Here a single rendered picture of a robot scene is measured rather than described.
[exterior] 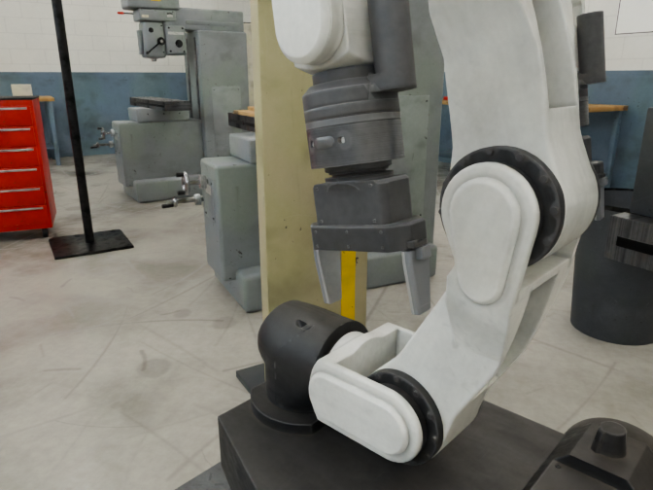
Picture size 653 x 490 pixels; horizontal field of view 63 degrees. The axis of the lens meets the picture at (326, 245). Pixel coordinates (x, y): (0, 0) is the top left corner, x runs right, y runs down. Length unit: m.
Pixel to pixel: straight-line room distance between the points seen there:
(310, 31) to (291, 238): 1.42
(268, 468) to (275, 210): 1.06
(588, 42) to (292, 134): 1.11
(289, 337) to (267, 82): 1.00
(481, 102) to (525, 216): 0.14
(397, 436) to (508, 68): 0.49
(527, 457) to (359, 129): 0.67
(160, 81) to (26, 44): 1.84
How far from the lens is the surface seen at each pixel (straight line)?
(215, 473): 1.17
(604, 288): 2.67
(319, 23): 0.46
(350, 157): 0.47
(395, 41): 0.47
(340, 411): 0.84
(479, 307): 0.64
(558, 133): 0.64
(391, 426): 0.78
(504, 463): 0.96
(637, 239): 1.07
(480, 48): 0.64
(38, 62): 8.88
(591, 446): 0.96
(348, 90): 0.47
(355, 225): 0.49
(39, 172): 4.36
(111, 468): 1.91
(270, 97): 1.74
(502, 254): 0.60
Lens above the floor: 1.15
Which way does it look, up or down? 18 degrees down
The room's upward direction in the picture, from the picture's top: straight up
